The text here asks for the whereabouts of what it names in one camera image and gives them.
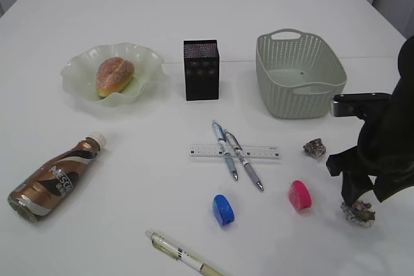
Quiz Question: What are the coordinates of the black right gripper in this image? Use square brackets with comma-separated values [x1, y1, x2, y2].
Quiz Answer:
[327, 107, 413, 206]

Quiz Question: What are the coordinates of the large paper ball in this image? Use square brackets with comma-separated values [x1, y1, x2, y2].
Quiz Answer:
[341, 200, 376, 228]

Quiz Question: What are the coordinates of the sugared bread roll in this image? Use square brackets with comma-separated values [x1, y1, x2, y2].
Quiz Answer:
[96, 57, 135, 98]

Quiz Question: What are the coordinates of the brown coffee drink bottle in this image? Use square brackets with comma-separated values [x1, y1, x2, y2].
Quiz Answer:
[7, 132, 107, 222]

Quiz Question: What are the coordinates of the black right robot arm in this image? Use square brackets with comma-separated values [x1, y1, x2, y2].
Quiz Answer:
[326, 37, 413, 206]

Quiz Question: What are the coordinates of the pale green plastic basket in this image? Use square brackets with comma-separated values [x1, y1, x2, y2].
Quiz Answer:
[256, 28, 347, 120]

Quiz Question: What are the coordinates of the grey patterned pen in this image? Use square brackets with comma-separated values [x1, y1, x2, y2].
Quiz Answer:
[224, 130, 264, 192]

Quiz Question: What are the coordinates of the blue grey pen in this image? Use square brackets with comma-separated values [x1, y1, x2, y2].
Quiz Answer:
[212, 120, 239, 181]

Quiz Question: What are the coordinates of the black mesh pen holder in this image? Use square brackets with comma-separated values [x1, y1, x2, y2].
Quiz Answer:
[183, 39, 219, 101]

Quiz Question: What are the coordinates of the yellow green pen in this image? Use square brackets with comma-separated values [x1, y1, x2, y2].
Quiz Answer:
[146, 230, 223, 276]

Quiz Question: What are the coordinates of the pale green wavy plate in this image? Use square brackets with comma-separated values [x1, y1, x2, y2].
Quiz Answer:
[61, 43, 164, 107]

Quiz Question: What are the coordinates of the pink correction tape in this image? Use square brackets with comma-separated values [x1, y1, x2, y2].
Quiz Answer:
[288, 180, 312, 211]

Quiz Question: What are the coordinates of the blue correction tape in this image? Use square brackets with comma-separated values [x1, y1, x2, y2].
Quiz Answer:
[212, 195, 235, 226]

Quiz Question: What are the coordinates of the clear plastic ruler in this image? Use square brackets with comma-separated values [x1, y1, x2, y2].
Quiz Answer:
[188, 144, 280, 160]

